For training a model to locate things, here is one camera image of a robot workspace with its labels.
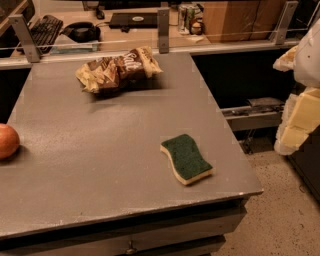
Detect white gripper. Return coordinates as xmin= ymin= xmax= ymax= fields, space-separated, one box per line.
xmin=273 ymin=19 xmax=320 ymax=155

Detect black headphones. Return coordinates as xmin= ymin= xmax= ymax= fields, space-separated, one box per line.
xmin=62 ymin=22 xmax=101 ymax=43

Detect right metal bracket post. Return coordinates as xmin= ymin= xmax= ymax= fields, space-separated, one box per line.
xmin=272 ymin=0 xmax=298 ymax=45

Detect metal drink can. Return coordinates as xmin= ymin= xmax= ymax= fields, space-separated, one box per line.
xmin=178 ymin=5 xmax=195 ymax=34

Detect grey metal shelf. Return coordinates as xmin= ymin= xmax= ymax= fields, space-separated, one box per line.
xmin=221 ymin=97 xmax=284 ymax=131

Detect metal bracket post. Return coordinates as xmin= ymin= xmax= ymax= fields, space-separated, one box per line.
xmin=9 ymin=14 xmax=41 ymax=63
xmin=272 ymin=0 xmax=298 ymax=45
xmin=157 ymin=8 xmax=169 ymax=54

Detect black laptop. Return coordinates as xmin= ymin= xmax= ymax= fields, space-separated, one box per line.
xmin=109 ymin=13 xmax=157 ymax=29

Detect green and yellow sponge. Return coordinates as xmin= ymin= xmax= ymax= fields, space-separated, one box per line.
xmin=160 ymin=134 xmax=213 ymax=186

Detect left metal bracket post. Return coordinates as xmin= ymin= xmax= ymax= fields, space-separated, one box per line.
xmin=9 ymin=14 xmax=41 ymax=63

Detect grey drawer front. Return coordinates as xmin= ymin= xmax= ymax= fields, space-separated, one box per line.
xmin=1 ymin=206 xmax=246 ymax=256

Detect brown chip bag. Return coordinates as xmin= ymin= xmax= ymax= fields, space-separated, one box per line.
xmin=75 ymin=46 xmax=162 ymax=94

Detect middle metal bracket post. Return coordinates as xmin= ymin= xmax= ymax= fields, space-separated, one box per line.
xmin=157 ymin=8 xmax=169 ymax=54

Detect red apple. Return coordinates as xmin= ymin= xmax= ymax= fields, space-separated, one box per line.
xmin=0 ymin=124 xmax=20 ymax=160

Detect black keyboard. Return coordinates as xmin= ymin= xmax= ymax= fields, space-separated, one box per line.
xmin=28 ymin=15 xmax=63 ymax=54

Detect cardboard box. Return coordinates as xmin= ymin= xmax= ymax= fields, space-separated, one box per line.
xmin=202 ymin=0 xmax=287 ymax=43

